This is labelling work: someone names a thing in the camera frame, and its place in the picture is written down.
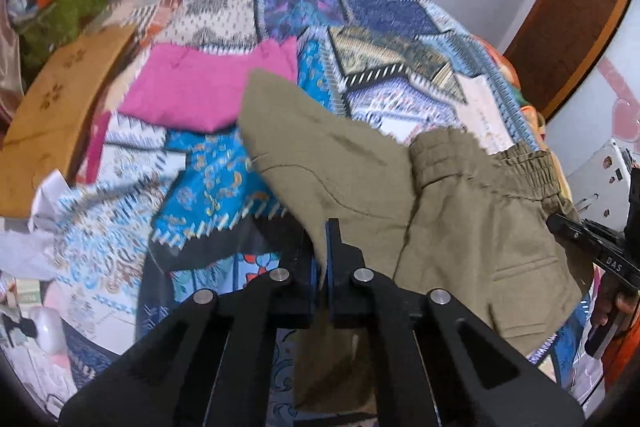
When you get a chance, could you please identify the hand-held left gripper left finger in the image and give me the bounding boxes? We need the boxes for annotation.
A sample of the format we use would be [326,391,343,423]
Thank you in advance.
[59,252,321,427]

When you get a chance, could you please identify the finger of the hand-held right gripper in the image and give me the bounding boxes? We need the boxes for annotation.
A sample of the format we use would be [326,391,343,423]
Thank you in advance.
[546,213,627,264]

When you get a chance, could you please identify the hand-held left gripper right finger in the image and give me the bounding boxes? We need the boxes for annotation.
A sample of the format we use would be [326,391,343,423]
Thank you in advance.
[325,218,586,427]

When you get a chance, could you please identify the olive green pants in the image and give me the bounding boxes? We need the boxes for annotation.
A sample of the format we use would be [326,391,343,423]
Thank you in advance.
[236,68,596,413]

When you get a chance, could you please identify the person's right forearm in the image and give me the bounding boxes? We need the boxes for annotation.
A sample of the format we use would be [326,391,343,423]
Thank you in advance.
[597,329,640,410]

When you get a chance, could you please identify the person's right hand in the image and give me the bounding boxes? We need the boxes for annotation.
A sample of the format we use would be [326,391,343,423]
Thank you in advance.
[591,267,640,339]

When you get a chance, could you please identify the white stickered box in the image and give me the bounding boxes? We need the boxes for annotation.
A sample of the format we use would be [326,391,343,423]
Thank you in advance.
[569,138,633,228]

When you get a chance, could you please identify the brown wooden door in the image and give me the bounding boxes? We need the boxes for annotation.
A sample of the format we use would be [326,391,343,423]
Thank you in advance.
[502,0,636,120]

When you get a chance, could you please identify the pink garment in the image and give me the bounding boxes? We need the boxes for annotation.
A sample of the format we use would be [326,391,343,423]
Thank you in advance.
[85,37,299,182]

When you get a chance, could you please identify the blue patchwork blanket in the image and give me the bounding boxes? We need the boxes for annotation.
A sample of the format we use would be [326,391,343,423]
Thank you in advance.
[30,0,576,427]

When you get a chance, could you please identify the white crumpled paper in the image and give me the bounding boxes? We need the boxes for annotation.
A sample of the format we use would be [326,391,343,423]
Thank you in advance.
[0,171,68,280]

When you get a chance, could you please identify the pile of small packets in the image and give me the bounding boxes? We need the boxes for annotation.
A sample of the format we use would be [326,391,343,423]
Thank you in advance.
[0,272,68,408]

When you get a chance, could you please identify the wooden lap desk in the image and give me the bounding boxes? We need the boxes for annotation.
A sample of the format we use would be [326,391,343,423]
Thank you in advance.
[0,24,138,219]

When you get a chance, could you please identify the orange striped blanket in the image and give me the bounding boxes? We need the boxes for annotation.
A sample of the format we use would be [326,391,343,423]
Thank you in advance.
[100,0,187,52]

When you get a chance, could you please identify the green fabric storage bag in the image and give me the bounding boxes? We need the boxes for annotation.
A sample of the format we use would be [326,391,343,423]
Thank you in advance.
[17,0,113,68]

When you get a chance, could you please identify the brown striped curtain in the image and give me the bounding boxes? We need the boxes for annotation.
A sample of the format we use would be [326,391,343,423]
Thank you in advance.
[0,0,26,108]

